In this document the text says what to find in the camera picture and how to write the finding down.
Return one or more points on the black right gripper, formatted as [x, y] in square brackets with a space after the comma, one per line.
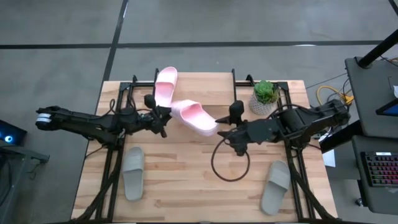
[255, 132]

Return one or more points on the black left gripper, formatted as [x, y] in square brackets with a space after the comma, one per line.
[152, 119]

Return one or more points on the pink rubber slide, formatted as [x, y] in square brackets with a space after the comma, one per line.
[165, 84]
[192, 116]

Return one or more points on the grey rubber slide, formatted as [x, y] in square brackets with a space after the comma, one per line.
[275, 189]
[133, 174]

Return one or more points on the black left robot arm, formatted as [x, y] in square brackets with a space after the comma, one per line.
[77, 123]

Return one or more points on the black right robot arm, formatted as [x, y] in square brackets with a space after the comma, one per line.
[311, 121]

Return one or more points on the black-framed wooden shoe shelf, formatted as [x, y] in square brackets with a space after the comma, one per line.
[205, 87]

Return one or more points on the succulent in patterned white pot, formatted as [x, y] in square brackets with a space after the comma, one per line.
[265, 91]

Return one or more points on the white paper sheet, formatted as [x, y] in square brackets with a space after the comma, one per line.
[329, 158]

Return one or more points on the dark grey equipment stand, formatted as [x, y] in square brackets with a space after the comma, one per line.
[31, 155]

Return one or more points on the grey desk with pole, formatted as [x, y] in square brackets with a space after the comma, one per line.
[370, 93]

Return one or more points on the black desk caster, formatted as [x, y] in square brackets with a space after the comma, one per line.
[359, 202]

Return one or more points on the black computer with blue light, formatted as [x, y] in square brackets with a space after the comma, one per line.
[12, 133]

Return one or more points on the backlit black keyboard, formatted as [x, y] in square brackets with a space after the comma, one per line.
[382, 169]

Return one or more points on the tablet with blue screen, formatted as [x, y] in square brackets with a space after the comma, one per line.
[391, 109]

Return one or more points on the black slanted pole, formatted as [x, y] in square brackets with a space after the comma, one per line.
[377, 49]

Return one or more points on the grey desk with keyboard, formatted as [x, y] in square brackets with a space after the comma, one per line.
[382, 199]

